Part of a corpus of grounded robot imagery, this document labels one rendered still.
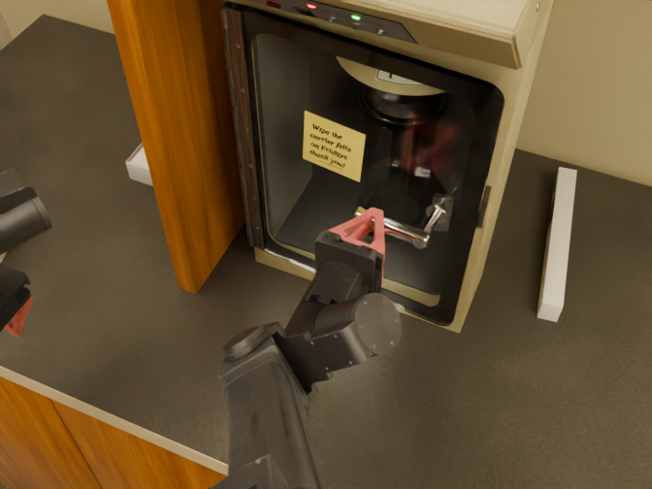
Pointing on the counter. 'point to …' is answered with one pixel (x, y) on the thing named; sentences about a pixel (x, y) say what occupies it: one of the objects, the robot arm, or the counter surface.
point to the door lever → (410, 226)
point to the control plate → (346, 17)
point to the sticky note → (333, 146)
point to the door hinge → (235, 104)
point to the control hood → (461, 25)
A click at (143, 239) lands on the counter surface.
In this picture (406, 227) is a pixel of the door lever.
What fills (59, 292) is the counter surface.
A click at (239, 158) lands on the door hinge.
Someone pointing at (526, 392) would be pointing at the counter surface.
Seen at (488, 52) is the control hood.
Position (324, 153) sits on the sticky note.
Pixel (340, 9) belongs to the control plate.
